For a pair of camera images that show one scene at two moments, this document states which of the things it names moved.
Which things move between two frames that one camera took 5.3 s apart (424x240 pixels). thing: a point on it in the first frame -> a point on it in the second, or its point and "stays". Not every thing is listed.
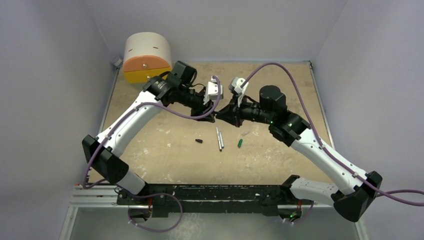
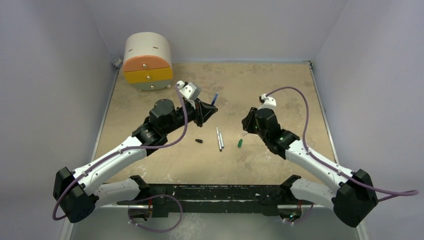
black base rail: x=211 y=200 stays
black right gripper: x=234 y=112 -> x=249 y=120
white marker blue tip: x=221 y=140 stays
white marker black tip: x=219 y=139 stays
